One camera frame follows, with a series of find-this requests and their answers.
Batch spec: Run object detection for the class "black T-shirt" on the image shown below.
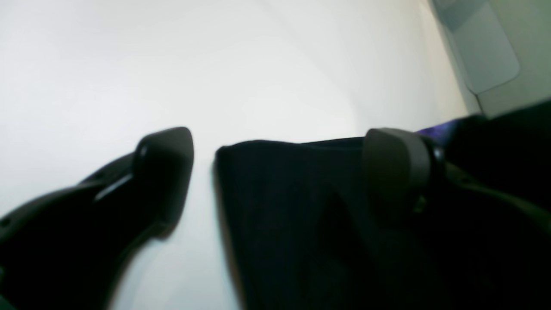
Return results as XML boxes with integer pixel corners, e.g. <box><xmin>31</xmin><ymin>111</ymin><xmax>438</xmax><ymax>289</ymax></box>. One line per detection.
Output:
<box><xmin>215</xmin><ymin>102</ymin><xmax>550</xmax><ymax>310</ymax></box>

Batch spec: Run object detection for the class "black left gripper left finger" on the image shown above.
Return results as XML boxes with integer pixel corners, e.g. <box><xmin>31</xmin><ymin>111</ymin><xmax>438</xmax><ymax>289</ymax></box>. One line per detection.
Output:
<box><xmin>0</xmin><ymin>127</ymin><xmax>194</xmax><ymax>310</ymax></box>

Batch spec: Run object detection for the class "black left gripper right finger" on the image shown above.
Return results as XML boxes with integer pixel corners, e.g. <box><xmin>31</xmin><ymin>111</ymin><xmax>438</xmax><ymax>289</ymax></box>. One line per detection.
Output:
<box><xmin>362</xmin><ymin>128</ymin><xmax>550</xmax><ymax>238</ymax></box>

